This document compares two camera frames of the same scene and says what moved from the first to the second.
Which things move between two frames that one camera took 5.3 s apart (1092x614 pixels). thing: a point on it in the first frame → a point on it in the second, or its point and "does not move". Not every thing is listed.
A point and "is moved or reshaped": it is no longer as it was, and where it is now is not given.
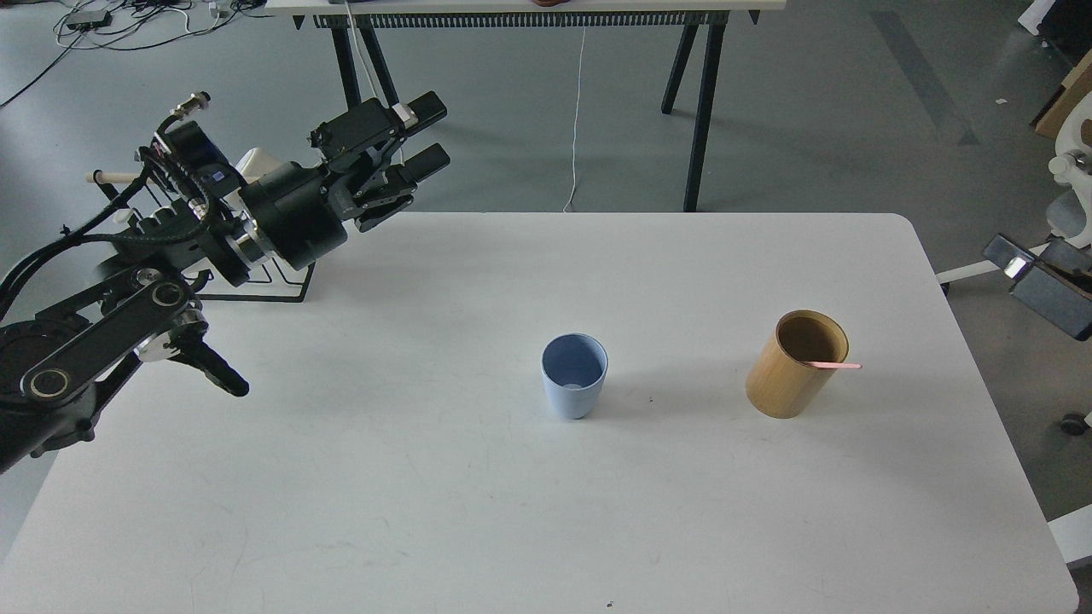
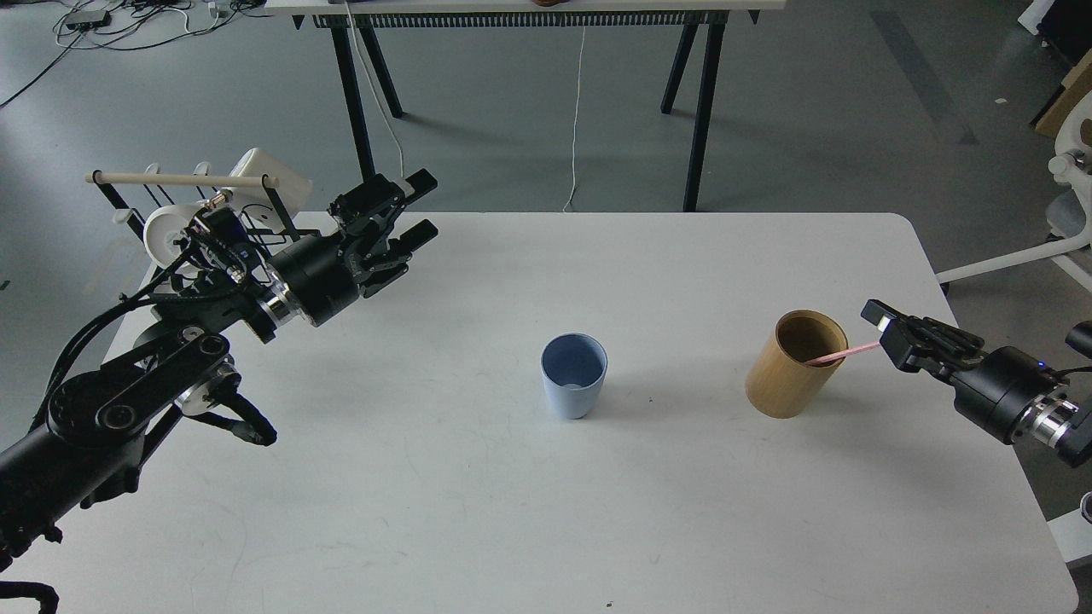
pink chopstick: x=834 y=365 is moved or reshaped
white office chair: x=1069 y=208 does not move
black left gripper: x=302 y=215 → x=324 y=274
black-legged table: x=344 y=24 does not move
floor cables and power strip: x=107 y=25 does not move
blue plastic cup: x=575 y=366 does not move
